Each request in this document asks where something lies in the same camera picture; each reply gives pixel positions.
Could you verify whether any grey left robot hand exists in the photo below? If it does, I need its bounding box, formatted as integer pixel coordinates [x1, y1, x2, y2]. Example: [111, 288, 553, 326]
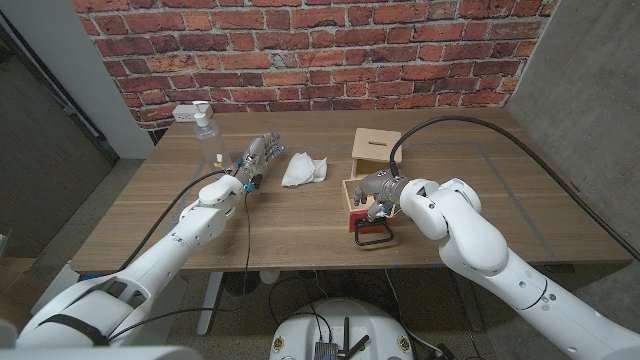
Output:
[233, 131, 285, 189]

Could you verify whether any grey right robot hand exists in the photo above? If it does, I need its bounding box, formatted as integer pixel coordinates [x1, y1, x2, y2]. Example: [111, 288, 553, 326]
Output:
[352, 168, 411, 224]

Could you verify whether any wooden box with slot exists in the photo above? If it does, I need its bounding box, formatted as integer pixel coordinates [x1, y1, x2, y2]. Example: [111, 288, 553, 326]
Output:
[350, 127, 404, 180]

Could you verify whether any wooden drawer with red front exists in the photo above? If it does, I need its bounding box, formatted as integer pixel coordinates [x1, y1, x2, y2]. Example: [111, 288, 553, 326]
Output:
[341, 178, 396, 248]

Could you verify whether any crumpled white tissue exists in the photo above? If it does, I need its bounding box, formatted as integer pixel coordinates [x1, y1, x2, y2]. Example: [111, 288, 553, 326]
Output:
[280, 151, 329, 188]

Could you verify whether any grey computer box with antennas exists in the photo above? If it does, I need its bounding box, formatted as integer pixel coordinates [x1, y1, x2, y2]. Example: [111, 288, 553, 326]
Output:
[313, 316, 372, 360]

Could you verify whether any clear pump bottle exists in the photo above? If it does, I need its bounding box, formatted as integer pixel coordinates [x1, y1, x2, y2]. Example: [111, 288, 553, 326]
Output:
[191, 100, 232, 171]

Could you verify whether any white power strip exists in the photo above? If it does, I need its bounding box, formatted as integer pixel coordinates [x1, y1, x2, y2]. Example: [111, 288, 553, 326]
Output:
[172, 103, 214, 124]

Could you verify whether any printed brick backdrop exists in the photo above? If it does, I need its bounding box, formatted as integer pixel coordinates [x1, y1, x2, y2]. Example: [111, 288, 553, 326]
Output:
[71, 0, 560, 132]

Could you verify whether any grey table leg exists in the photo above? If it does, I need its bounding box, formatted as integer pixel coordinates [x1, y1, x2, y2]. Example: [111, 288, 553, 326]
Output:
[452, 279, 485, 333]

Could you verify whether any white table leg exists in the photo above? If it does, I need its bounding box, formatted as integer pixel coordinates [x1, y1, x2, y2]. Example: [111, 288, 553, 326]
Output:
[197, 271, 225, 337]

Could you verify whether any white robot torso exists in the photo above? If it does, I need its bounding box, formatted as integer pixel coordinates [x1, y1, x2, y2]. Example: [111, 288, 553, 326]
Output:
[269, 298, 415, 360]

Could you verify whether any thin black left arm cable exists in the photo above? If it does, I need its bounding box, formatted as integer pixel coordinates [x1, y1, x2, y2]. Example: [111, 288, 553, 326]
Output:
[107, 192, 253, 344]

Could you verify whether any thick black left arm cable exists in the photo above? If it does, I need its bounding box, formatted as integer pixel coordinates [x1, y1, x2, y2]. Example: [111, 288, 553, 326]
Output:
[117, 169, 229, 272]

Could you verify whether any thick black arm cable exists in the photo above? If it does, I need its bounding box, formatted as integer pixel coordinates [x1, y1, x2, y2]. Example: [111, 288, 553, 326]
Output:
[388, 115, 640, 262]
[117, 169, 229, 272]

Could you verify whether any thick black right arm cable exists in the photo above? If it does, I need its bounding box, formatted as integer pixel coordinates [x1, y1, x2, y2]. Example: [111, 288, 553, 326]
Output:
[388, 115, 640, 262]

